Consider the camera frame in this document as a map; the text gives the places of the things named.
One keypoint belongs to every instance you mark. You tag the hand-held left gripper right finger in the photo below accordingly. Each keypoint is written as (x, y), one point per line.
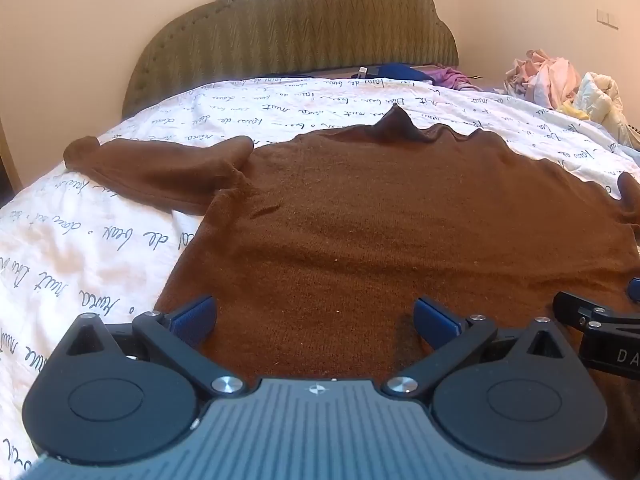
(435, 322)

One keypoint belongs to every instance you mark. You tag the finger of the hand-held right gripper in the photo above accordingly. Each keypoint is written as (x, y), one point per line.
(575, 307)
(635, 290)

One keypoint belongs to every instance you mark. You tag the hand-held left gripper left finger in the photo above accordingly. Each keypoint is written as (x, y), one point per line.
(192, 317)

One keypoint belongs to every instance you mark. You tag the brown knit sweater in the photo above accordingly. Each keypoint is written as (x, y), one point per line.
(360, 220)

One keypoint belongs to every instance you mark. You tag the white script-print bedspread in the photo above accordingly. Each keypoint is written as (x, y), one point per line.
(100, 240)

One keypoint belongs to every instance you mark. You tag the cream crumpled cloth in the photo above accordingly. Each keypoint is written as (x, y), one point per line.
(600, 95)

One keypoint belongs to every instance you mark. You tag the purple cloth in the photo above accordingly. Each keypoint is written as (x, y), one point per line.
(450, 79)

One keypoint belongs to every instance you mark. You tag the wooden bedside furniture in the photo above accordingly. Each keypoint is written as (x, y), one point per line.
(7, 155)

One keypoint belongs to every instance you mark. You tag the blue cloth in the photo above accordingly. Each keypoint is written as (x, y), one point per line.
(400, 71)

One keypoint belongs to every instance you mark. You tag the green upholstered headboard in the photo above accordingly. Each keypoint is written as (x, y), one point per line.
(300, 25)

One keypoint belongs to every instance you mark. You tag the white wall switch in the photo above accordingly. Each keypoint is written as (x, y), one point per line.
(607, 18)

